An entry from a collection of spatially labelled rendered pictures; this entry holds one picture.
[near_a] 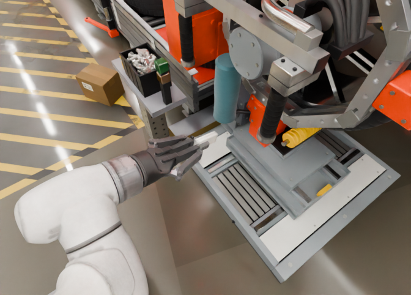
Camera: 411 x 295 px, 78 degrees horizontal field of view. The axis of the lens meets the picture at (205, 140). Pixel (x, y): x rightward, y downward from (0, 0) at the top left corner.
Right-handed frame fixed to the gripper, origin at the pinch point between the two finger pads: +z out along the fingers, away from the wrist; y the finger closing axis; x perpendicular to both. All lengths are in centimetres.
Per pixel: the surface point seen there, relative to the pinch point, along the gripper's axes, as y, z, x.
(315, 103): -8.0, 39.0, -5.6
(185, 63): 21.3, 8.0, -9.3
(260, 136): -11.1, 5.1, -8.7
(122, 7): 138, 49, 17
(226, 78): 14.0, 19.2, -6.5
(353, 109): -20.3, 25.7, -16.1
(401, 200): -53, 101, 44
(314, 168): -16, 61, 32
